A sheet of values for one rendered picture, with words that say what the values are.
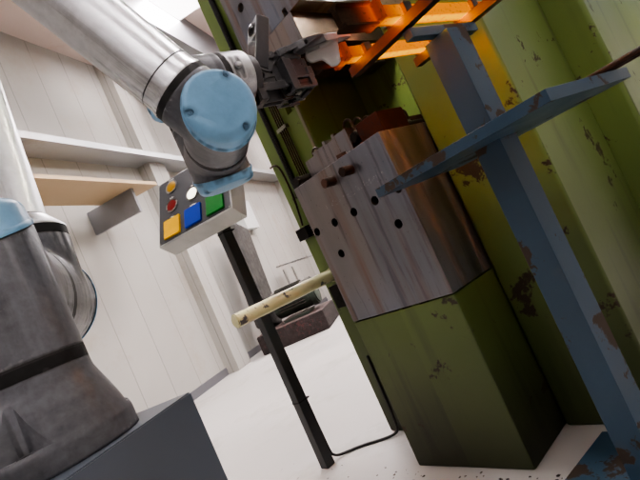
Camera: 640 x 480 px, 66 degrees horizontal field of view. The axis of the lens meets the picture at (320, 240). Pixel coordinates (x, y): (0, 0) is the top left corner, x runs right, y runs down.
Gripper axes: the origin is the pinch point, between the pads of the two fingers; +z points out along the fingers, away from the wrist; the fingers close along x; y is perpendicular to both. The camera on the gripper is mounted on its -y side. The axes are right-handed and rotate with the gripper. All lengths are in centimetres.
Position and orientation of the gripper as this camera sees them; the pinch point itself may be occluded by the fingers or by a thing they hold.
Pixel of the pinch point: (328, 55)
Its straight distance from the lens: 101.1
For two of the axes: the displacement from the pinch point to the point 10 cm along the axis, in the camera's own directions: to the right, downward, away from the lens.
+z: 7.5, -3.1, 5.8
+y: 4.1, 9.1, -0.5
